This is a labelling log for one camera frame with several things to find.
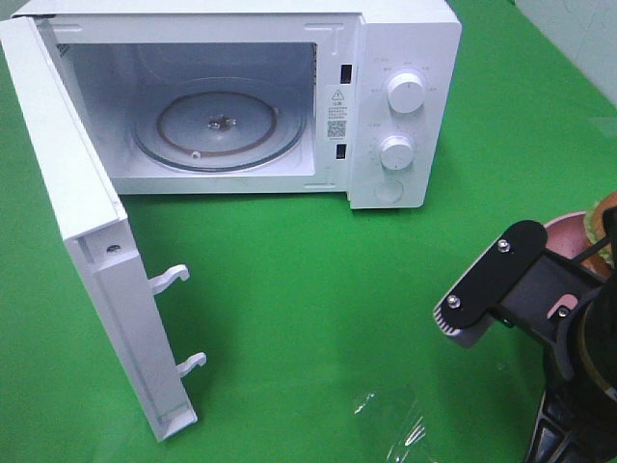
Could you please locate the burger with lettuce and tomato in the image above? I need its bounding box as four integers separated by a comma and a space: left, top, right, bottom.
582, 191, 617, 278

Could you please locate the lower white microwave knob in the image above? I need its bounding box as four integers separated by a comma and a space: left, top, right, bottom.
379, 136, 416, 171

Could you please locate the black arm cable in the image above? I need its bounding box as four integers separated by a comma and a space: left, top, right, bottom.
573, 235, 611, 264

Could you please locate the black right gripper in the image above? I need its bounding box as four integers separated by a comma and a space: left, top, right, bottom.
496, 251, 607, 381

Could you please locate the clear tape patch near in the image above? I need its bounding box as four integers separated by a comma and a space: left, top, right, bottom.
352, 384, 436, 462

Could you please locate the pink round plate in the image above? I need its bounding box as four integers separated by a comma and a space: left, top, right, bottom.
545, 211, 614, 278

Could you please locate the clear tape patch far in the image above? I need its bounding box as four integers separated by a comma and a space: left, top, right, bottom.
590, 117, 617, 139

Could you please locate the white microwave knob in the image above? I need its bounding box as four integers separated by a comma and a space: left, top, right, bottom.
387, 70, 426, 114
379, 136, 416, 171

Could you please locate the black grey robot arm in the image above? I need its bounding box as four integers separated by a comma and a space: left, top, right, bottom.
498, 251, 616, 462

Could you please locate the clear tape patch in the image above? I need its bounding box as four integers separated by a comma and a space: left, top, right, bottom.
590, 117, 617, 139
352, 384, 436, 462

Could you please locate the upper white microwave knob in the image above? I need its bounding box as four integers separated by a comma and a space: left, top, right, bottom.
387, 70, 426, 114

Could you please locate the white microwave oven body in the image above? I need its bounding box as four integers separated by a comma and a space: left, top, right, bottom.
10, 1, 462, 208

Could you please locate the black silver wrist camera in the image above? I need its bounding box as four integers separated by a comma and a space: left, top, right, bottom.
433, 220, 548, 347

